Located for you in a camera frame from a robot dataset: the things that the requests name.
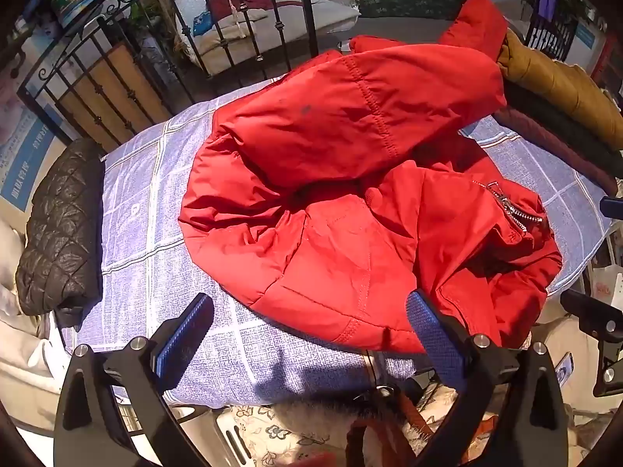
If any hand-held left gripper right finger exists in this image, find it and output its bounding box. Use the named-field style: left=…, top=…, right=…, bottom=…
left=405, top=289, right=569, bottom=467

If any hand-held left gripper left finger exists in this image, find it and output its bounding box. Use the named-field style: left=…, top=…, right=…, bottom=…
left=53, top=293, right=215, bottom=467

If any red padded jacket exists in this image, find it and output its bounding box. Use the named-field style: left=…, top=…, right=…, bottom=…
left=178, top=0, right=564, bottom=355

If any dark maroon quilted jacket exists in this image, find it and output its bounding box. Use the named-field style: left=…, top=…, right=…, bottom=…
left=491, top=80, right=623, bottom=195

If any blue checked table cloth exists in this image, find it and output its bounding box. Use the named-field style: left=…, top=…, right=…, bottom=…
left=63, top=75, right=614, bottom=409

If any floral printed cloth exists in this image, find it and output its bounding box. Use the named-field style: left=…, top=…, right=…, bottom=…
left=214, top=389, right=487, bottom=467

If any mustard yellow padded jacket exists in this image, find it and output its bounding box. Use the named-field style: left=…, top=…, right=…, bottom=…
left=496, top=29, right=623, bottom=151

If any black quilted jacket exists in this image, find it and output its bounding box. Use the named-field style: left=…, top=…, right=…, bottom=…
left=16, top=137, right=105, bottom=317

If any white cloth pile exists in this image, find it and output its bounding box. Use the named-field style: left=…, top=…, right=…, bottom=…
left=0, top=214, right=74, bottom=400

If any small black iron railing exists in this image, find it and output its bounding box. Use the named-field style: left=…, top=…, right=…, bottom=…
left=526, top=0, right=580, bottom=61

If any wooden board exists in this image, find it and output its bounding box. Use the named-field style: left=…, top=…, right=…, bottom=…
left=58, top=41, right=173, bottom=139

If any small blue pillow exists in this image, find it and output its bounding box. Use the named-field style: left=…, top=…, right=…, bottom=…
left=192, top=10, right=217, bottom=37

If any black wrought iron fence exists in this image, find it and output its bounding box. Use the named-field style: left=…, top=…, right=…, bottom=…
left=17, top=0, right=361, bottom=151

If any beige bed cushion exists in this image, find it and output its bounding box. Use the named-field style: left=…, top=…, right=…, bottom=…
left=195, top=0, right=361, bottom=76

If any dark red cloth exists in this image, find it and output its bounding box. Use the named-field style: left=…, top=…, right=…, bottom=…
left=209, top=0, right=293, bottom=23

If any green round tin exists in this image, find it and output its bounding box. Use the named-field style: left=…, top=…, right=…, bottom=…
left=51, top=0, right=98, bottom=27

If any blue and white wall poster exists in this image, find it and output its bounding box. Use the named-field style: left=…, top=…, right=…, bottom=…
left=0, top=107, right=56, bottom=212

